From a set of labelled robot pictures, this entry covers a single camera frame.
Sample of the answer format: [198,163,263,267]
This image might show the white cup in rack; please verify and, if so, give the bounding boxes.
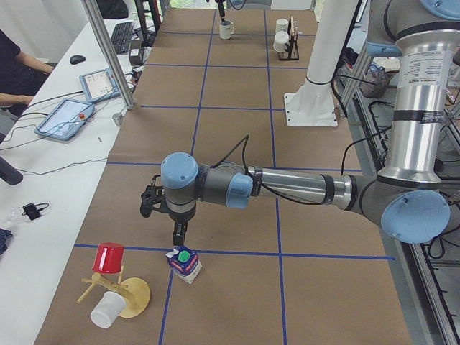
[273,31,290,52]

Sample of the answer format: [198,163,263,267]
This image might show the black keyboard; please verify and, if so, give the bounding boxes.
[111,22,134,55]

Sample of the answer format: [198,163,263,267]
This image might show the red cup on tree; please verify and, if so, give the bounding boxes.
[92,242,124,274]

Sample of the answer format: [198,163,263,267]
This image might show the white cup on tree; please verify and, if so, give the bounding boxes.
[90,291,127,328]

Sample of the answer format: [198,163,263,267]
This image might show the black power box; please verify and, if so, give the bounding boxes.
[128,39,144,66]

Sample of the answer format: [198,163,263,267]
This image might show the wooden mug tree stand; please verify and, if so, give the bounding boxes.
[77,266,151,318]

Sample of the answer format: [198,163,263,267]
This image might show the near teach pendant tablet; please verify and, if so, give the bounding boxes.
[34,98,95,142]

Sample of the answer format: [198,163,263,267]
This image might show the person in black shirt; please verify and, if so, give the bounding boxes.
[1,31,54,116]

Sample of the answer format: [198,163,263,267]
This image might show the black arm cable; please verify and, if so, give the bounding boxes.
[211,134,364,204]

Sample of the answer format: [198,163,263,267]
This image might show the white mug in rack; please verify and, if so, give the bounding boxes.
[275,18,289,33]

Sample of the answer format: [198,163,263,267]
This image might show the black computer mouse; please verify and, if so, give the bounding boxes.
[69,55,86,65]

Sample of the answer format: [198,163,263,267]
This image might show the far teach pendant tablet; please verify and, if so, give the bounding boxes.
[79,68,120,103]

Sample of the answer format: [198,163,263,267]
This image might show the blue white milk carton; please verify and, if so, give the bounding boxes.
[165,246,202,284]

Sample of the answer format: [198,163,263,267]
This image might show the teach pendant tablet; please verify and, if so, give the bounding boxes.
[79,68,120,103]
[34,98,95,142]

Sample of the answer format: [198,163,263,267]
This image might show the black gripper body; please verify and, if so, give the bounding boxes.
[168,205,196,222]

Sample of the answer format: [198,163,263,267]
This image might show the white camera pillar base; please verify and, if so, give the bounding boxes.
[284,0,360,127]

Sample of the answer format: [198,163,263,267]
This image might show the small black adapter box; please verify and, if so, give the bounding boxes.
[22,203,50,221]

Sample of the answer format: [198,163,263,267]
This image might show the black wire cup rack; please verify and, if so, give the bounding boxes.
[277,15,300,61]

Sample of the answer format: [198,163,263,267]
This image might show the white mug with handle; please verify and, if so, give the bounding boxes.
[219,20,234,40]

